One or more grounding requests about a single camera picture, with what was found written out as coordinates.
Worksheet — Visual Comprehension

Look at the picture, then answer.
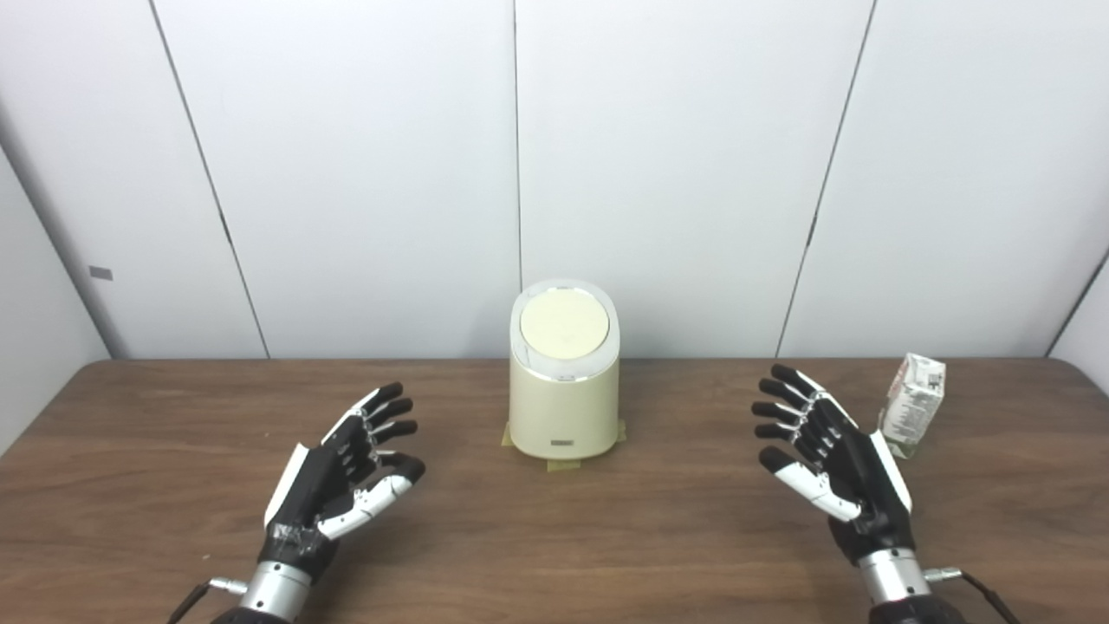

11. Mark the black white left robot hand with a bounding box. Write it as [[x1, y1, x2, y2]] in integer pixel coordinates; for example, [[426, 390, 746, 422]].
[[258, 381, 427, 582]]

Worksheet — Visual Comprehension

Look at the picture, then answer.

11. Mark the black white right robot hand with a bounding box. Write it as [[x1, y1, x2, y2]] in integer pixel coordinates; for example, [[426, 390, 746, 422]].
[[750, 364, 918, 566]]

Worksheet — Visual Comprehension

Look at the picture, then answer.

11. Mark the white green milk carton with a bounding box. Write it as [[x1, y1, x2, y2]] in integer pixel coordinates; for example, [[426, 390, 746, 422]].
[[878, 353, 947, 460]]

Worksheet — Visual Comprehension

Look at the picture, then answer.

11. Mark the cream round bin lid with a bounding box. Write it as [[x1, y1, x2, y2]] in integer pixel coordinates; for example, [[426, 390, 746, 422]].
[[519, 290, 610, 363]]

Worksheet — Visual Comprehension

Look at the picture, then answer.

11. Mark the cream-colored bin body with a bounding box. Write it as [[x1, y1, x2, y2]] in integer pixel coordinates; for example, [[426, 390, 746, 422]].
[[508, 279, 621, 461]]

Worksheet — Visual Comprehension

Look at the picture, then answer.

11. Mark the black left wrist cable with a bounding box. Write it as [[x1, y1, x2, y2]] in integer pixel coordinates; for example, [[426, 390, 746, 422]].
[[166, 578, 249, 624]]

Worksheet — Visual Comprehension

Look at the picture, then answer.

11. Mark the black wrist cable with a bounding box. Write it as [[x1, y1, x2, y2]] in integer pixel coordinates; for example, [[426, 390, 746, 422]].
[[924, 567, 1023, 624], [166, 578, 249, 624]]

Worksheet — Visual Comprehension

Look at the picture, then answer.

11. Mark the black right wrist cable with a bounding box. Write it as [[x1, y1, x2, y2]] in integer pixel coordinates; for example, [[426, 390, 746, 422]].
[[924, 567, 1023, 624]]

